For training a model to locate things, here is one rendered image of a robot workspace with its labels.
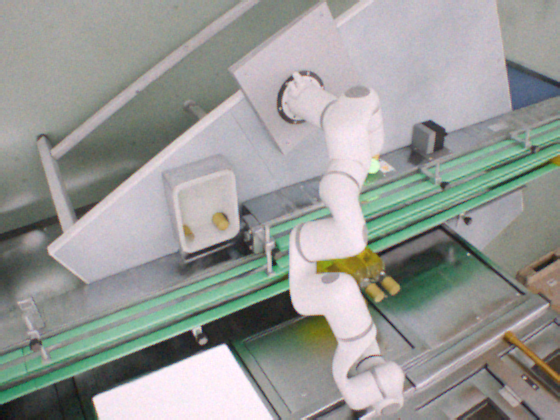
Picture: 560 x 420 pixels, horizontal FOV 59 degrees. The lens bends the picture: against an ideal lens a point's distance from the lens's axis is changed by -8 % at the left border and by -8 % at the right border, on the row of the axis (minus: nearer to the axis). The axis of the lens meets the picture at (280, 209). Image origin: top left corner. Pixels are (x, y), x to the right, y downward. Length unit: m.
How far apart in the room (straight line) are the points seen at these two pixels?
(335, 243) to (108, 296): 0.69
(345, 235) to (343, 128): 0.22
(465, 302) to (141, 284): 1.00
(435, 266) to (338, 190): 0.86
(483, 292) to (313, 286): 0.87
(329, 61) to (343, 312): 0.73
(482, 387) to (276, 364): 0.58
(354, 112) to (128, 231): 0.70
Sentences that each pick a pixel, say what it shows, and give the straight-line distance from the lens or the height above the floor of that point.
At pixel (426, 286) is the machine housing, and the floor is 1.09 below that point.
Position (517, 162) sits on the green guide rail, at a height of 0.94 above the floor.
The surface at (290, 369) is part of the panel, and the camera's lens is 1.48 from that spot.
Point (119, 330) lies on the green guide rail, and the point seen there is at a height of 0.95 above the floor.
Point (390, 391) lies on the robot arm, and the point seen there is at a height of 1.46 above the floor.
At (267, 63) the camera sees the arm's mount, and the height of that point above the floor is 0.78.
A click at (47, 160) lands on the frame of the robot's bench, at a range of 1.91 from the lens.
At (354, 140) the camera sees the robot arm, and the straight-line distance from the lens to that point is 1.10.
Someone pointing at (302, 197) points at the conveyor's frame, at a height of 0.83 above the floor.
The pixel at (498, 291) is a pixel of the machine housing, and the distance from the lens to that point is 1.83.
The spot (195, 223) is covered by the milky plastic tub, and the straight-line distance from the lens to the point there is 1.51.
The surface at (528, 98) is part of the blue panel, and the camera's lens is 2.46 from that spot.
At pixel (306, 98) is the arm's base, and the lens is 1.38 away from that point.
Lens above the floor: 1.92
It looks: 45 degrees down
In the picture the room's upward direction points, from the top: 136 degrees clockwise
